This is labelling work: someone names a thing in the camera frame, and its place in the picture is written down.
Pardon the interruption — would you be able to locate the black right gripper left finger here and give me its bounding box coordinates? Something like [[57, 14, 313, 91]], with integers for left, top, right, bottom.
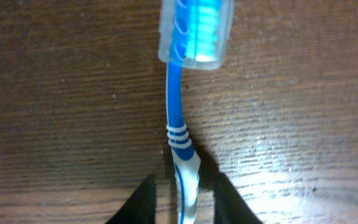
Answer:
[[105, 175, 157, 224]]

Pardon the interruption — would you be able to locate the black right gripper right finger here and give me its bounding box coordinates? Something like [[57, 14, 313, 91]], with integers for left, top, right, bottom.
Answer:
[[213, 172, 262, 224]]

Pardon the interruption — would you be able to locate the blue white toothbrush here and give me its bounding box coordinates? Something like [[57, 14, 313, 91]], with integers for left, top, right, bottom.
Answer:
[[158, 0, 235, 224]]

